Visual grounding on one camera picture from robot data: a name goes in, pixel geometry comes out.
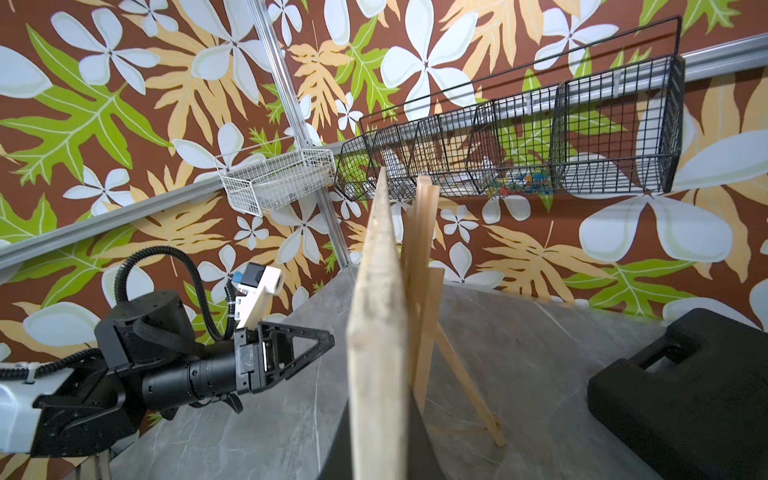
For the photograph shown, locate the black plastic case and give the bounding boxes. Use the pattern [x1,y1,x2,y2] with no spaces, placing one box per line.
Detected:
[587,308,767,479]

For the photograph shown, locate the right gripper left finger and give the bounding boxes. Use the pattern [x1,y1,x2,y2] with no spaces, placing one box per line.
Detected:
[317,404,353,480]

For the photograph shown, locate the plywood canvas board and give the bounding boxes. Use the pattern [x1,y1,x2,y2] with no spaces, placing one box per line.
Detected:
[346,168,410,479]

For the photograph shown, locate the white wire basket left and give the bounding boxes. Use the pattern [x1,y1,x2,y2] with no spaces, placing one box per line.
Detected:
[217,148,336,217]

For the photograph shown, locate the black wire basket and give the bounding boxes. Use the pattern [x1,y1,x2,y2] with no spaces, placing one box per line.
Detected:
[334,11,685,200]

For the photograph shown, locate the wooden easel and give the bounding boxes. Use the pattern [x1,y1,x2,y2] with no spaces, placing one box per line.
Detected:
[401,176,506,447]

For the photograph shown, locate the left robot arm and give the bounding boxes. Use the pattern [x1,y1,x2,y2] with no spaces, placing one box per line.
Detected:
[1,246,335,458]

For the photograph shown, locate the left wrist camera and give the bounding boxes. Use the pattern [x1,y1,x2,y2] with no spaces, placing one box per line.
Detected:
[233,262,284,330]

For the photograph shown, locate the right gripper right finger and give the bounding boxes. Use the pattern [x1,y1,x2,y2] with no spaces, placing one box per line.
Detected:
[407,396,446,480]

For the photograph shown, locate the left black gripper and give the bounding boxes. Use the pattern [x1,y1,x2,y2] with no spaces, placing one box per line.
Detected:
[233,322,335,394]

